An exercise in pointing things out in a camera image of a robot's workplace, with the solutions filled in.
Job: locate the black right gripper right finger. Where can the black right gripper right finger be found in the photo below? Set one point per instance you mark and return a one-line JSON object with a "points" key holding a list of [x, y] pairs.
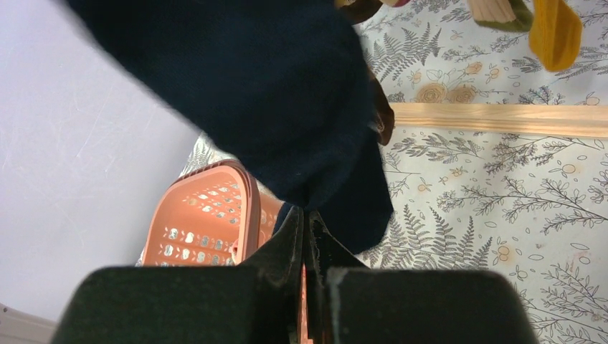
{"points": [[347, 302]]}

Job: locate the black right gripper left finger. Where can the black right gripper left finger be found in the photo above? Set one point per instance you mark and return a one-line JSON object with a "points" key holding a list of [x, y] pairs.
{"points": [[253, 302]]}

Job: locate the pink laundry basket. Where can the pink laundry basket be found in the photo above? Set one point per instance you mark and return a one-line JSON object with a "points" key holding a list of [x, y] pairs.
{"points": [[215, 215]]}

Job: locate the navy sock red cuff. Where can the navy sock red cuff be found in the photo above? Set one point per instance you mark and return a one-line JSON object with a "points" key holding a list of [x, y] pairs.
{"points": [[280, 85]]}

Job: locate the wooden clothes rack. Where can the wooden clothes rack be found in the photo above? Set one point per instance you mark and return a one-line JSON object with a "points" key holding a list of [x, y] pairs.
{"points": [[578, 121]]}

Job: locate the brown argyle sock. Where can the brown argyle sock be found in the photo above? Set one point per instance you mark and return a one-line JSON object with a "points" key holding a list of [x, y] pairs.
{"points": [[358, 11]]}

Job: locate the floral patterned mat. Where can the floral patterned mat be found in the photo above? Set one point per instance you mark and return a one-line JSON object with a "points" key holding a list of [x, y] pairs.
{"points": [[532, 207]]}

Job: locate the beige maroon striped sock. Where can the beige maroon striped sock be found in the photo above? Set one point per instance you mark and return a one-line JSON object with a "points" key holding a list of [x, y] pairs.
{"points": [[502, 15]]}

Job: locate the mustard yellow sock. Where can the mustard yellow sock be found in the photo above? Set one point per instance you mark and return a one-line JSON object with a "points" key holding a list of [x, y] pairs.
{"points": [[555, 34]]}

